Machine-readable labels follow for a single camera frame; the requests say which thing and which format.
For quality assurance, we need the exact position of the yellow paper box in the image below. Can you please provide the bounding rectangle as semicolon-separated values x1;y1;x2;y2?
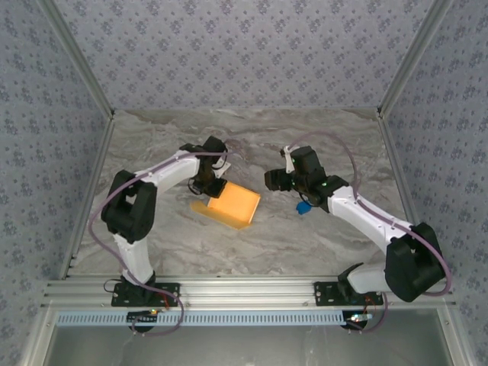
189;181;262;232

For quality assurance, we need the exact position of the small black circuit board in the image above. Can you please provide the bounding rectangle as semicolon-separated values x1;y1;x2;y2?
127;309;159;325
345;313;373;329

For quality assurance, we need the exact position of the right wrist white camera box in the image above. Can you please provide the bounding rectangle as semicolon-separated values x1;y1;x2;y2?
281;147;297;175

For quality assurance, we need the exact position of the aluminium table side rail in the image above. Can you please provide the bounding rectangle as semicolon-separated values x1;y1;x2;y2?
377;114;436;278
59;114;115;279

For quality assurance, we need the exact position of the wide aluminium mounting rail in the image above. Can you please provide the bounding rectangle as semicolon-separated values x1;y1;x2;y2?
40;277;457;309

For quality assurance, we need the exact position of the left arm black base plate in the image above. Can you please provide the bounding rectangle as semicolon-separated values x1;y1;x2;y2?
111;282;181;308

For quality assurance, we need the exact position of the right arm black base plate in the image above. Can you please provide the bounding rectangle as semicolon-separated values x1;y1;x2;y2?
313;281;384;307

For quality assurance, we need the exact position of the slotted grey cable duct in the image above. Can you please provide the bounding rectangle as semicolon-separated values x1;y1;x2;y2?
56;309;344;328

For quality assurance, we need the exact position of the aluminium frame post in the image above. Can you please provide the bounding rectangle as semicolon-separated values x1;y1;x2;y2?
37;0;116;119
376;0;455;119

